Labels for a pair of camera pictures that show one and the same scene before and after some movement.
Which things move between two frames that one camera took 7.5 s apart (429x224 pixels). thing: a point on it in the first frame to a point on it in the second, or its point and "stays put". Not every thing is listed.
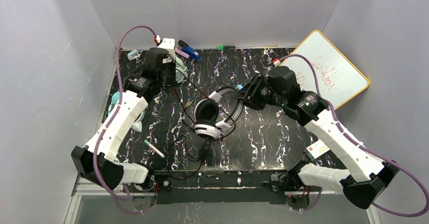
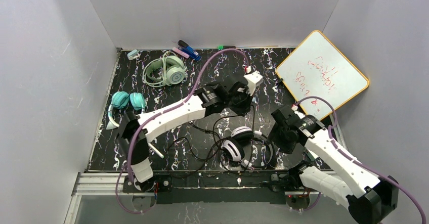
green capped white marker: [154, 148] stays put
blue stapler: [184, 47] stays put
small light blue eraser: [131, 54] stays put
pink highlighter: [183, 54] stays put
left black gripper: [170, 70] to [241, 99]
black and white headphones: [217, 112] to [237, 148]
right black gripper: [253, 89] to [280, 136]
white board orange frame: [339, 80] stays put
